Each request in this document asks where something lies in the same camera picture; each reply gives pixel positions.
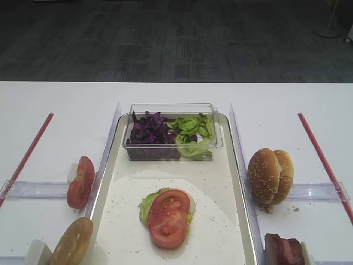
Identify white block by meat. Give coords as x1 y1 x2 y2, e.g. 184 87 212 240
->
300 241 315 265

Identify right red tape strip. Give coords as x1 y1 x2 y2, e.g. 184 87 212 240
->
297 113 352 222

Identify green lettuce in container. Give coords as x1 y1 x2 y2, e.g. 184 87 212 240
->
167 113 216 161

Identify acrylic holder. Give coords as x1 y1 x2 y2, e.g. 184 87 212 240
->
286 182 350 202
1 180 69 199

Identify silver metal tray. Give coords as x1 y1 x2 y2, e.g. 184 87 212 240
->
86 115 254 264

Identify lettuce leaf on tray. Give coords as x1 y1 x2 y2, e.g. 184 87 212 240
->
138 187 194 236

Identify sesame bun rear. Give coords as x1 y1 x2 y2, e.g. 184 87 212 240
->
272 150 294 205

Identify sesame bun front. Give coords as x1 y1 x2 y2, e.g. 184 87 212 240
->
248 148 281 205

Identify toasted bun half left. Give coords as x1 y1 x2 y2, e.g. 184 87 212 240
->
50 217 93 265

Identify left long acrylic divider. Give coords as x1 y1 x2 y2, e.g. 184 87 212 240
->
85 102 121 220

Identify stanchion base background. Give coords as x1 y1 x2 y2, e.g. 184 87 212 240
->
313 0 340 39

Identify clear plastic salad container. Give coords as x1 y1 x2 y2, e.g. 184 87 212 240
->
122 103 223 161

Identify upright tomato slices left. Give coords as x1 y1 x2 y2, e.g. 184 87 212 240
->
67 156 95 209

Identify left upper acrylic holder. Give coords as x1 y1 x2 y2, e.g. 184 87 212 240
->
1 180 69 199

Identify purple cabbage leaves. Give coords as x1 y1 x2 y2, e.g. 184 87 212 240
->
126 111 181 161

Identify white block left of bun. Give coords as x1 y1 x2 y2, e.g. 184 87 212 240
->
24 239 52 265

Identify right upper acrylic holder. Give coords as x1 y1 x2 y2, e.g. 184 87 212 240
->
286 182 350 202

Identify red tape strip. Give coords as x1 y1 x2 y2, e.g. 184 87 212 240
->
297 113 352 222
0 113 54 206

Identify left red tape strip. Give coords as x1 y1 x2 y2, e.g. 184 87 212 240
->
0 113 54 206

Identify sesame bun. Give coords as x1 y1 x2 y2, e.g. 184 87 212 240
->
272 150 294 205
248 148 281 205

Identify sliced meat stack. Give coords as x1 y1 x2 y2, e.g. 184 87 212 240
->
265 234 305 265

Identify tomato slice on tray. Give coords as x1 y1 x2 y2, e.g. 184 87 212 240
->
147 189 190 248

